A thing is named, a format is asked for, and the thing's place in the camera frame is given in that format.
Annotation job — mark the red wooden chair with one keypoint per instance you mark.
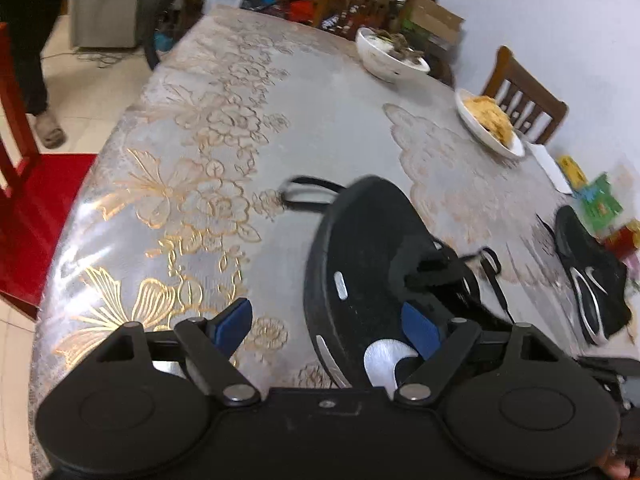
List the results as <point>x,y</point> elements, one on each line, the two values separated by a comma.
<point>30,220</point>

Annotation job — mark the white bowl with food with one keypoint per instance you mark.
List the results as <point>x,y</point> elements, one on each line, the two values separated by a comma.
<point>380,60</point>

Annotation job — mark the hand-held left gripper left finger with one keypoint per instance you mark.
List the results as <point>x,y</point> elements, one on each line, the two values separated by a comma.
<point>232,327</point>

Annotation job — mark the white plate with yellow food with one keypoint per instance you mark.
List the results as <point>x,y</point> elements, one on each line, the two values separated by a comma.
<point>492,120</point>

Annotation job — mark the green packet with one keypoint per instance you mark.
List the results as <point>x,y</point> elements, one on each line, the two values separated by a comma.
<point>600,200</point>

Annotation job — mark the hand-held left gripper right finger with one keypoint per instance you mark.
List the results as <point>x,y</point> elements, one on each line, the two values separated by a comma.
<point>420,332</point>

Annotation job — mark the red packet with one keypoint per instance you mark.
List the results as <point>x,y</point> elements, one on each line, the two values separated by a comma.
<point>625,242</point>

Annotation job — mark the black sneaker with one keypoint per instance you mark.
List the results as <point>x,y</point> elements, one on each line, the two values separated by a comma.
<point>595,260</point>
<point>360,240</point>

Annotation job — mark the yellow packet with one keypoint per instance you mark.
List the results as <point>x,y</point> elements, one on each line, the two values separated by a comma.
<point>572,170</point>

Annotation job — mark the black shoelace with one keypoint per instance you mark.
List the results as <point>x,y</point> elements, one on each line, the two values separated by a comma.
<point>310,181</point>

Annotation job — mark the silver refrigerator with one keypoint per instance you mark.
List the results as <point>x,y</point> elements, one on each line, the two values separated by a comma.
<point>110,5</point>

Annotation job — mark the red plastic bag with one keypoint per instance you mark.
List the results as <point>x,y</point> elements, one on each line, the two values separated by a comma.
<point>295,2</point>

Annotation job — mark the cardboard box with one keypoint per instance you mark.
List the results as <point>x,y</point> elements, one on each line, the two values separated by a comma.
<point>437,20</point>

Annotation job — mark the white paper sheet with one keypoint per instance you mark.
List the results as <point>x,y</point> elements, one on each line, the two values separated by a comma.
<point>550,167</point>

